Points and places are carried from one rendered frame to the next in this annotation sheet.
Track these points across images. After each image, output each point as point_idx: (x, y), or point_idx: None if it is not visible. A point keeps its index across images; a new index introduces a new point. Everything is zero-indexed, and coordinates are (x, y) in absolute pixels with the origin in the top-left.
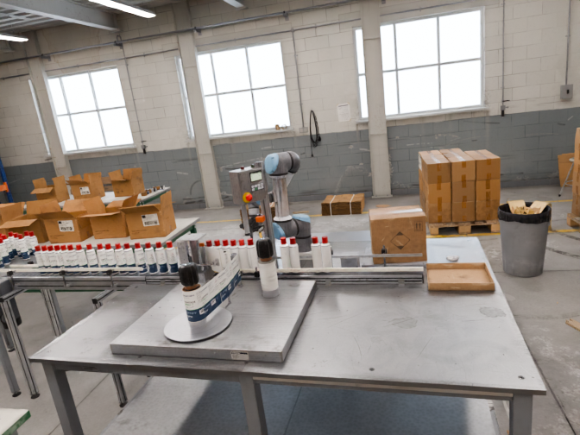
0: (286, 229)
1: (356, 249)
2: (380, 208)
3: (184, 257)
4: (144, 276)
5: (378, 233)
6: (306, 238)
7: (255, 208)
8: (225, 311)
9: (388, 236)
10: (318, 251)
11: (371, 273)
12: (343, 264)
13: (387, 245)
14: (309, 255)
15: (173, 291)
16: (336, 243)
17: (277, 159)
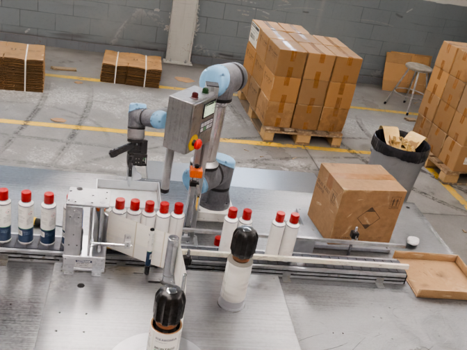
0: (210, 180)
1: (281, 208)
2: (336, 164)
3: (74, 231)
4: None
5: (347, 207)
6: (226, 191)
7: (142, 130)
8: (187, 343)
9: (358, 211)
10: (281, 233)
11: (343, 266)
12: (296, 244)
13: (351, 222)
14: (260, 234)
15: (53, 289)
16: (245, 192)
17: (228, 78)
